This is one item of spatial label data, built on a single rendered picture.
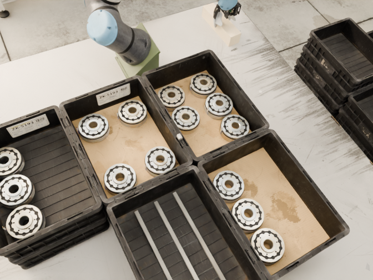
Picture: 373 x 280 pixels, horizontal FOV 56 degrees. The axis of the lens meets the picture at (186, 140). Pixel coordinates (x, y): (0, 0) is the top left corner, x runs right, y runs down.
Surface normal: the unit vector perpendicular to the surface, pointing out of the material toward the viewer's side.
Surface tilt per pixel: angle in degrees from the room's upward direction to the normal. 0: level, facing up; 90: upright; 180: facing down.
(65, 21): 0
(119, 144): 0
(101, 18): 43
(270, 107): 0
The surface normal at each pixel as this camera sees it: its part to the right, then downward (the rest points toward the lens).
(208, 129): 0.07, -0.51
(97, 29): -0.47, -0.04
